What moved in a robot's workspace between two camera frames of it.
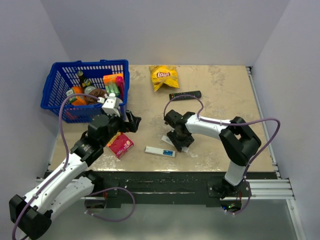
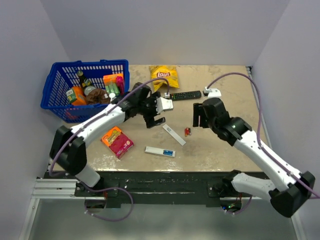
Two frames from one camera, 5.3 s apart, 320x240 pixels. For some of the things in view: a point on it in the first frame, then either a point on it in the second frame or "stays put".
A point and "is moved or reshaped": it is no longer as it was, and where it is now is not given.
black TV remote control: [197, 93] stays put
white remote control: [160, 151] stays put
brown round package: [99, 92] stays put
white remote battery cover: [166, 139] is moved or reshaped
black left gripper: [131, 126] -> [149, 120]
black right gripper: [171, 135] -> [198, 110]
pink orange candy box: [120, 144] stays put
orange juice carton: [76, 100] stays put
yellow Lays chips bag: [166, 74] stays put
